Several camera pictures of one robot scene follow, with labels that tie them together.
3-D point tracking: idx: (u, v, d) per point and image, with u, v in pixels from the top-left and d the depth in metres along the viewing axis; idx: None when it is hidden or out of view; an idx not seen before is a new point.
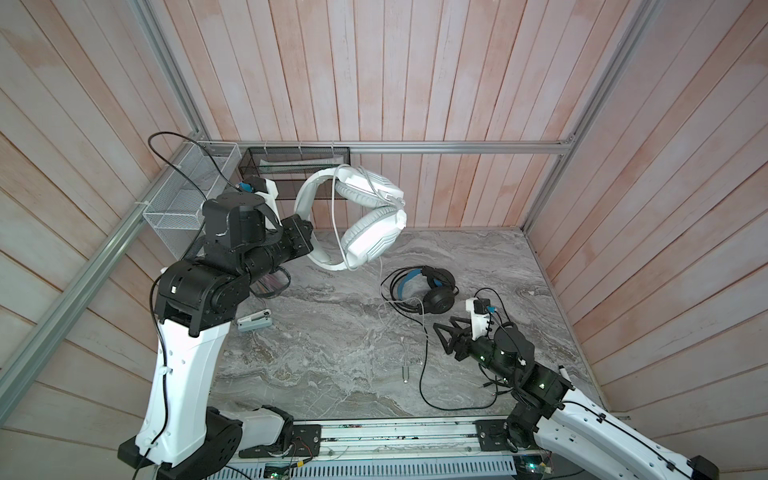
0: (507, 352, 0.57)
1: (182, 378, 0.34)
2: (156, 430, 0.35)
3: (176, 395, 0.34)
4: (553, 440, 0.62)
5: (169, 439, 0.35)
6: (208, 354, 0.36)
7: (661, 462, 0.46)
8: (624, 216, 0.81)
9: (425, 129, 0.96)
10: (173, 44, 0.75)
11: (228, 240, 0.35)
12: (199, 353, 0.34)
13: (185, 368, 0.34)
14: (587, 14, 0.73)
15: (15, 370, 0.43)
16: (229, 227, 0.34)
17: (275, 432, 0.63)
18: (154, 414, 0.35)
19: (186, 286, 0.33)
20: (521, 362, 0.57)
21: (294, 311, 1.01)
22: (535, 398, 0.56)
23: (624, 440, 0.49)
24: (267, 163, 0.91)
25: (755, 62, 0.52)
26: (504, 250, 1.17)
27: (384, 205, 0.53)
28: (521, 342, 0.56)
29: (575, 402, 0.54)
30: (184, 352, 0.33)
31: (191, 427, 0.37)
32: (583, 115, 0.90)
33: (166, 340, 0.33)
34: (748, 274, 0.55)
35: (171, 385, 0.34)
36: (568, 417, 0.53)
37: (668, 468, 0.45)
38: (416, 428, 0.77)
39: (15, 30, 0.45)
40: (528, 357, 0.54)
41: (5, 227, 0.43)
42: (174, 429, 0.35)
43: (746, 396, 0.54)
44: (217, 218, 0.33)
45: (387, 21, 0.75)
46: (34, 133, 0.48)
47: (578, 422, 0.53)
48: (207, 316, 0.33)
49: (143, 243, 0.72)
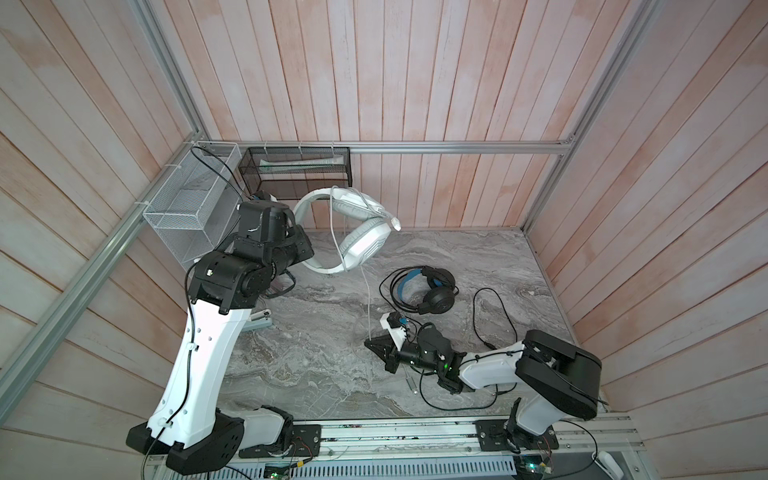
0: (431, 352, 0.65)
1: (204, 358, 0.37)
2: (173, 408, 0.36)
3: (197, 372, 0.36)
4: (526, 417, 0.63)
5: (185, 418, 0.36)
6: (230, 337, 0.39)
7: (508, 355, 0.55)
8: (624, 215, 0.81)
9: (425, 129, 0.96)
10: (172, 44, 0.75)
11: (259, 235, 0.41)
12: (223, 332, 0.38)
13: (209, 346, 0.37)
14: (587, 15, 0.73)
15: (15, 370, 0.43)
16: (260, 224, 0.40)
17: (274, 430, 0.62)
18: (173, 393, 0.37)
19: (220, 271, 0.37)
20: (441, 358, 0.67)
21: (294, 311, 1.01)
22: (454, 382, 0.67)
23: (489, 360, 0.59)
24: (267, 164, 0.91)
25: (755, 63, 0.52)
26: (504, 250, 1.17)
27: (377, 218, 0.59)
28: (435, 341, 0.66)
29: (463, 362, 0.67)
30: (211, 330, 0.37)
31: (205, 411, 0.39)
32: (583, 115, 0.90)
33: (194, 317, 0.37)
34: (748, 274, 0.55)
35: (194, 363, 0.37)
36: (468, 378, 0.64)
37: (511, 356, 0.54)
38: (416, 428, 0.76)
39: (15, 31, 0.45)
40: (445, 351, 0.64)
41: (5, 226, 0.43)
42: (191, 407, 0.36)
43: (746, 395, 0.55)
44: (251, 217, 0.40)
45: (387, 22, 0.75)
46: (34, 133, 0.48)
47: (469, 374, 0.63)
48: (236, 299, 0.38)
49: (143, 243, 0.72)
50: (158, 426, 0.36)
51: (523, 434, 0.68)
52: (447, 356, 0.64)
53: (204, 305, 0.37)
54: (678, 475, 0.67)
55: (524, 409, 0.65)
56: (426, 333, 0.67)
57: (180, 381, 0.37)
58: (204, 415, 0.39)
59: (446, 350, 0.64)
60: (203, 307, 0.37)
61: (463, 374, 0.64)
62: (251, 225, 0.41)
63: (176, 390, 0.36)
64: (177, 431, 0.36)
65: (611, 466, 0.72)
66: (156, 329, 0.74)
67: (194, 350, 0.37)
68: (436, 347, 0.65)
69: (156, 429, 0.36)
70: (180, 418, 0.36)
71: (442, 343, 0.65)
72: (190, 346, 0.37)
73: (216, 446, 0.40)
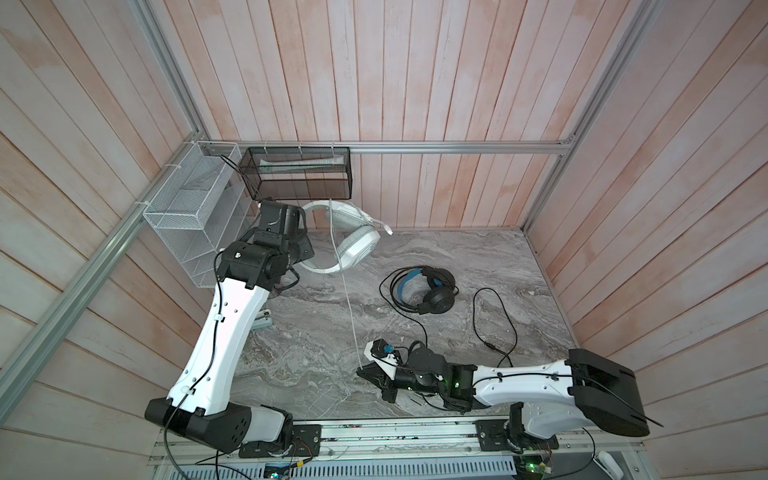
0: (425, 374, 0.57)
1: (230, 327, 0.41)
2: (197, 376, 0.39)
3: (222, 341, 0.40)
4: (536, 423, 0.62)
5: (208, 384, 0.39)
6: (252, 311, 0.44)
7: (550, 379, 0.49)
8: (624, 215, 0.81)
9: (425, 129, 0.96)
10: (172, 44, 0.75)
11: (277, 226, 0.48)
12: (249, 303, 0.42)
13: (236, 315, 0.41)
14: (587, 15, 0.73)
15: (15, 370, 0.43)
16: (279, 219, 0.48)
17: (278, 424, 0.64)
18: (196, 363, 0.39)
19: (246, 253, 0.44)
20: (440, 378, 0.59)
21: (294, 311, 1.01)
22: (460, 399, 0.60)
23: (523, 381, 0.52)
24: (267, 164, 0.91)
25: (755, 63, 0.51)
26: (504, 250, 1.17)
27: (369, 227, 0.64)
28: (427, 361, 0.58)
29: (482, 378, 0.58)
30: (238, 301, 0.42)
31: (225, 383, 0.42)
32: (583, 115, 0.90)
33: (222, 291, 0.42)
34: (748, 274, 0.55)
35: (219, 333, 0.40)
36: (489, 395, 0.56)
37: (556, 381, 0.48)
38: (416, 428, 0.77)
39: (15, 31, 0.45)
40: (441, 368, 0.57)
41: (5, 226, 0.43)
42: (215, 373, 0.39)
43: (746, 396, 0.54)
44: (271, 212, 0.48)
45: (387, 22, 0.75)
46: (34, 133, 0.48)
47: (492, 394, 0.55)
48: (261, 278, 0.43)
49: (143, 243, 0.72)
50: (179, 395, 0.38)
51: (526, 438, 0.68)
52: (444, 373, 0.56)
53: (232, 282, 0.43)
54: (678, 475, 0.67)
55: (543, 419, 0.61)
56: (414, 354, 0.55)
57: (203, 352, 0.40)
58: (223, 388, 0.41)
59: (443, 367, 0.57)
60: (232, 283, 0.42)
61: (485, 392, 0.56)
62: (271, 219, 0.48)
63: (198, 360, 0.40)
64: (200, 398, 0.38)
65: (611, 466, 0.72)
66: (156, 329, 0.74)
67: (219, 323, 0.41)
68: (430, 368, 0.57)
69: (177, 398, 0.38)
70: (204, 385, 0.39)
71: (435, 360, 0.58)
72: (218, 316, 0.41)
73: (232, 421, 0.42)
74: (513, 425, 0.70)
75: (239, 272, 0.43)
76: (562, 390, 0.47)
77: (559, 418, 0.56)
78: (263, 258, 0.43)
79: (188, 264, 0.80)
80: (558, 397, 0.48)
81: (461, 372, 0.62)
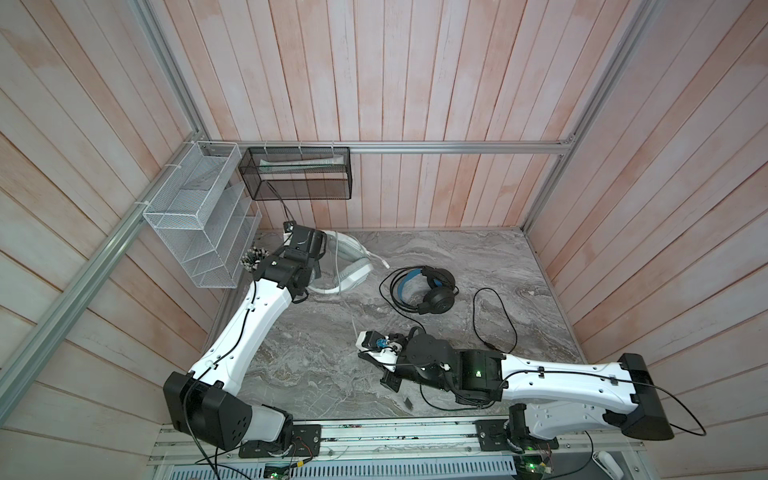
0: (428, 365, 0.46)
1: (257, 317, 0.47)
2: (221, 353, 0.43)
3: (250, 327, 0.46)
4: (543, 426, 0.62)
5: (231, 361, 0.43)
6: (278, 310, 0.50)
7: (606, 383, 0.44)
8: (624, 215, 0.81)
9: (425, 129, 0.96)
10: (172, 44, 0.75)
11: (305, 245, 0.58)
12: (277, 299, 0.49)
13: (264, 308, 0.48)
14: (587, 15, 0.73)
15: (15, 370, 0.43)
16: (307, 239, 0.58)
17: (278, 425, 0.63)
18: (222, 343, 0.44)
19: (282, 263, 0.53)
20: (444, 368, 0.48)
21: (294, 311, 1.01)
22: (479, 392, 0.49)
23: (569, 380, 0.46)
24: (267, 164, 0.91)
25: (754, 63, 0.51)
26: (504, 250, 1.17)
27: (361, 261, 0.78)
28: (429, 350, 0.48)
29: (518, 372, 0.48)
30: (269, 296, 0.49)
31: (243, 368, 0.45)
32: (583, 115, 0.90)
33: (257, 288, 0.50)
34: (747, 274, 0.55)
35: (248, 320, 0.46)
36: (518, 392, 0.47)
37: (614, 385, 0.44)
38: (416, 428, 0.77)
39: (15, 31, 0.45)
40: (448, 357, 0.46)
41: (5, 226, 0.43)
42: (239, 353, 0.43)
43: (746, 396, 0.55)
44: (301, 234, 0.58)
45: (387, 21, 0.75)
46: (34, 133, 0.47)
47: (527, 390, 0.47)
48: (289, 284, 0.51)
49: (143, 243, 0.72)
50: (202, 368, 0.42)
51: (528, 439, 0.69)
52: (452, 362, 0.46)
53: (265, 283, 0.50)
54: (678, 475, 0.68)
55: (555, 423, 0.59)
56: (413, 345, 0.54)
57: (231, 334, 0.45)
58: (240, 371, 0.44)
59: (448, 355, 0.46)
60: (266, 284, 0.50)
61: (518, 388, 0.47)
62: (300, 239, 0.58)
63: (226, 339, 0.44)
64: (221, 373, 0.41)
65: (611, 466, 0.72)
66: (156, 329, 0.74)
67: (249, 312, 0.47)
68: (434, 356, 0.47)
69: (199, 370, 0.42)
70: (226, 363, 0.42)
71: (438, 348, 0.48)
72: (249, 306, 0.48)
73: (239, 410, 0.43)
74: (514, 427, 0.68)
75: (273, 276, 0.51)
76: (625, 395, 0.43)
77: (575, 421, 0.56)
78: (294, 268, 0.52)
79: (188, 264, 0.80)
80: (614, 402, 0.43)
81: (474, 357, 0.52)
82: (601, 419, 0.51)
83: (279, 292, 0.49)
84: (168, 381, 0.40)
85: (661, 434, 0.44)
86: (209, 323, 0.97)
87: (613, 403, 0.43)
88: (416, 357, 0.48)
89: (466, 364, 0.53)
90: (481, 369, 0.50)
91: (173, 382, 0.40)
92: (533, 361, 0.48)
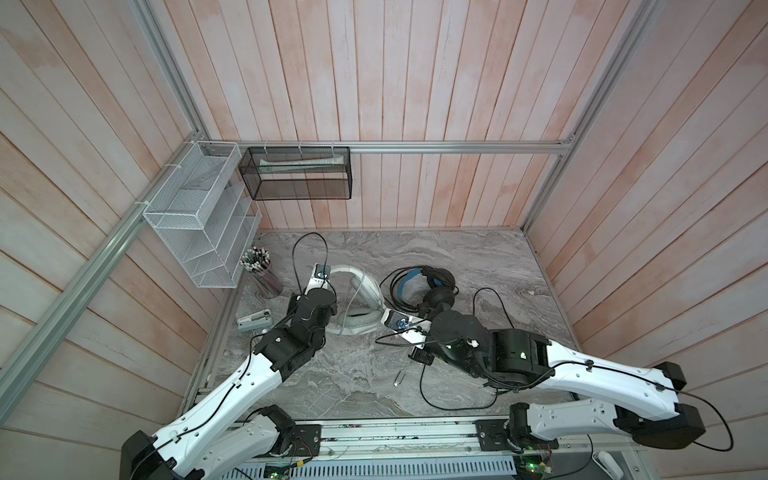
0: (455, 343, 0.42)
1: (238, 398, 0.46)
2: (188, 426, 0.42)
3: (226, 407, 0.45)
4: (546, 427, 0.62)
5: (193, 439, 0.41)
6: (264, 391, 0.50)
7: (652, 387, 0.42)
8: (625, 215, 0.82)
9: (425, 129, 0.96)
10: (172, 44, 0.75)
11: (309, 323, 0.54)
12: (265, 382, 0.49)
13: (248, 388, 0.47)
14: (587, 14, 0.73)
15: (15, 370, 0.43)
16: (311, 316, 0.53)
17: (268, 438, 0.61)
18: (196, 412, 0.44)
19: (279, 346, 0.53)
20: (472, 345, 0.43)
21: None
22: (518, 375, 0.43)
23: (615, 379, 0.42)
24: (267, 164, 0.91)
25: (754, 63, 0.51)
26: (504, 250, 1.17)
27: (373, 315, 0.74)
28: (454, 326, 0.44)
29: (566, 362, 0.43)
30: (258, 376, 0.49)
31: (202, 446, 0.43)
32: (583, 115, 0.90)
33: (251, 362, 0.50)
34: (747, 274, 0.55)
35: (228, 396, 0.46)
36: (560, 381, 0.42)
37: (659, 391, 0.42)
38: (416, 428, 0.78)
39: (15, 31, 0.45)
40: (476, 334, 0.41)
41: (5, 226, 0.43)
42: (204, 433, 0.42)
43: (746, 396, 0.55)
44: (305, 307, 0.54)
45: (387, 22, 0.75)
46: (34, 133, 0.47)
47: (574, 382, 0.42)
48: (283, 367, 0.50)
49: (143, 243, 0.72)
50: (164, 436, 0.41)
51: (527, 438, 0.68)
52: (482, 341, 0.42)
53: (261, 359, 0.51)
54: (678, 475, 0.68)
55: (560, 424, 0.59)
56: (436, 321, 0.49)
57: (208, 406, 0.45)
58: (199, 450, 0.42)
59: (476, 333, 0.41)
60: (261, 360, 0.51)
61: (564, 377, 0.42)
62: (304, 314, 0.54)
63: (201, 411, 0.44)
64: (179, 449, 0.40)
65: (611, 466, 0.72)
66: (156, 329, 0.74)
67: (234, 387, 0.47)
68: (461, 333, 0.42)
69: (161, 439, 0.41)
70: (188, 438, 0.41)
71: (464, 324, 0.43)
72: (236, 381, 0.48)
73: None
74: (514, 424, 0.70)
75: (271, 354, 0.51)
76: (668, 402, 0.41)
77: (581, 422, 0.56)
78: (293, 353, 0.52)
79: (188, 264, 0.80)
80: (655, 407, 0.41)
81: (507, 336, 0.47)
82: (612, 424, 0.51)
83: (270, 375, 0.49)
84: (129, 439, 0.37)
85: (674, 444, 0.44)
86: (209, 323, 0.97)
87: (654, 408, 0.41)
88: (440, 334, 0.44)
89: (500, 345, 0.47)
90: (524, 351, 0.44)
91: (135, 442, 0.40)
92: (580, 353, 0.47)
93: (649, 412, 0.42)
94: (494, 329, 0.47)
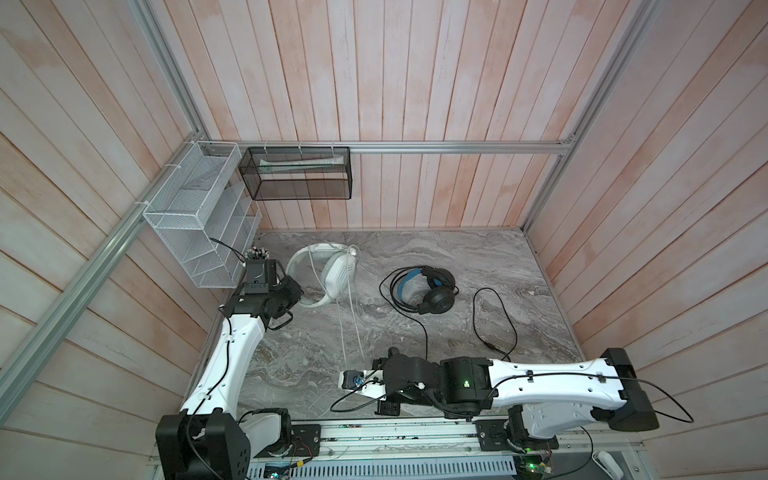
0: (404, 387, 0.45)
1: (239, 346, 0.49)
2: (211, 385, 0.43)
3: (234, 357, 0.47)
4: (540, 427, 0.62)
5: (223, 389, 0.43)
6: (255, 338, 0.53)
7: (594, 380, 0.43)
8: (624, 216, 0.81)
9: (425, 129, 0.96)
10: (172, 43, 0.75)
11: (264, 278, 0.61)
12: (254, 328, 0.52)
13: (242, 338, 0.50)
14: (587, 14, 0.73)
15: (15, 370, 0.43)
16: (263, 271, 0.61)
17: (275, 424, 0.63)
18: (210, 375, 0.45)
19: (245, 303, 0.56)
20: (418, 387, 0.46)
21: (295, 311, 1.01)
22: (468, 405, 0.46)
23: (558, 381, 0.44)
24: (267, 164, 0.91)
25: (754, 63, 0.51)
26: (504, 250, 1.17)
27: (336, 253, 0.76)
28: (401, 374, 0.46)
29: (507, 378, 0.46)
30: (243, 326, 0.52)
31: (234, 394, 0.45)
32: (583, 115, 0.90)
33: (233, 321, 0.53)
34: (748, 274, 0.55)
35: (231, 350, 0.48)
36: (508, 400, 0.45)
37: (602, 383, 0.43)
38: (416, 428, 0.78)
39: (14, 30, 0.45)
40: (421, 375, 0.44)
41: (5, 226, 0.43)
42: (229, 380, 0.45)
43: (746, 396, 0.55)
44: (256, 267, 0.61)
45: (387, 21, 0.75)
46: (34, 134, 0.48)
47: (519, 397, 0.45)
48: (260, 316, 0.54)
49: (142, 243, 0.71)
50: (195, 401, 0.42)
51: (530, 440, 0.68)
52: (428, 380, 0.44)
53: (238, 316, 0.53)
54: (678, 475, 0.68)
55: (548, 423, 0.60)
56: (388, 369, 0.48)
57: (217, 366, 0.46)
58: (233, 397, 0.45)
59: (422, 374, 0.44)
60: (239, 318, 0.53)
61: (509, 394, 0.45)
62: (257, 273, 0.61)
63: (213, 373, 0.45)
64: (216, 400, 0.42)
65: (611, 466, 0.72)
66: (156, 329, 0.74)
67: (230, 342, 0.49)
68: (407, 377, 0.45)
69: (193, 404, 0.41)
70: (219, 391, 0.43)
71: (412, 366, 0.46)
72: (228, 338, 0.50)
73: (239, 442, 0.43)
74: (515, 428, 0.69)
75: (243, 310, 0.55)
76: (612, 391, 0.42)
77: (565, 419, 0.56)
78: (261, 303, 0.56)
79: (188, 264, 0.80)
80: (603, 399, 0.42)
81: (452, 361, 0.52)
82: (590, 415, 0.51)
83: (253, 321, 0.53)
84: (160, 426, 0.39)
85: (646, 426, 0.44)
86: (209, 323, 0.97)
87: (602, 400, 0.42)
88: (391, 380, 0.47)
89: (451, 375, 0.50)
90: (468, 379, 0.47)
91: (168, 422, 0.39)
92: (521, 365, 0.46)
93: (602, 405, 0.43)
94: (445, 360, 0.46)
